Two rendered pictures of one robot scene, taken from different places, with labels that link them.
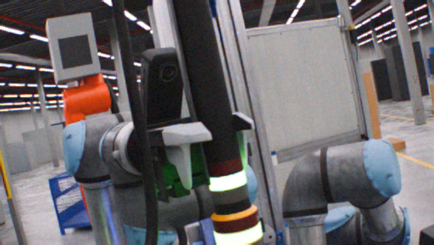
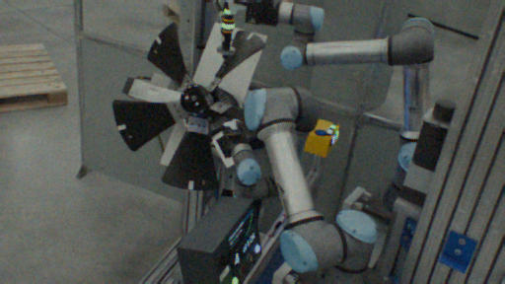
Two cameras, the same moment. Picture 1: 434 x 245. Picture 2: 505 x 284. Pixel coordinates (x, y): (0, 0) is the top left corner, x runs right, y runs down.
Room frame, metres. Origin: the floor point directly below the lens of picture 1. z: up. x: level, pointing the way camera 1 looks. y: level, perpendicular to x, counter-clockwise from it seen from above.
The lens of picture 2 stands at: (1.71, -1.45, 2.19)
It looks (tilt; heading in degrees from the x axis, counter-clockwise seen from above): 30 degrees down; 128
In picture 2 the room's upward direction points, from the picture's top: 7 degrees clockwise
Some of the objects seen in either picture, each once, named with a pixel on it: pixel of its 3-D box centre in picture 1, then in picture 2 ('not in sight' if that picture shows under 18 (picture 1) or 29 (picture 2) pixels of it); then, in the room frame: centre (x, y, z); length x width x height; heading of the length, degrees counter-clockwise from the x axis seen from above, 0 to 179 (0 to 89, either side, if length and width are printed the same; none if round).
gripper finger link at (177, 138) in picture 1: (184, 157); not in sight; (0.39, 0.03, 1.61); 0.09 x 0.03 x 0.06; 19
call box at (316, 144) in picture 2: not in sight; (322, 139); (0.65, 0.39, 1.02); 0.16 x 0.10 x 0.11; 108
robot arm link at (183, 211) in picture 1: (155, 209); (301, 45); (0.65, 0.12, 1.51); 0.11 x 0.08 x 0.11; 114
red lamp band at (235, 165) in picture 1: (224, 165); not in sight; (0.39, 0.00, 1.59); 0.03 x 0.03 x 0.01
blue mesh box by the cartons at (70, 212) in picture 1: (89, 194); not in sight; (7.36, 2.42, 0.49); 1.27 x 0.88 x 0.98; 176
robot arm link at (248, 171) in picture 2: not in sight; (247, 168); (0.74, -0.22, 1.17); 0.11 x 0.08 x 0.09; 145
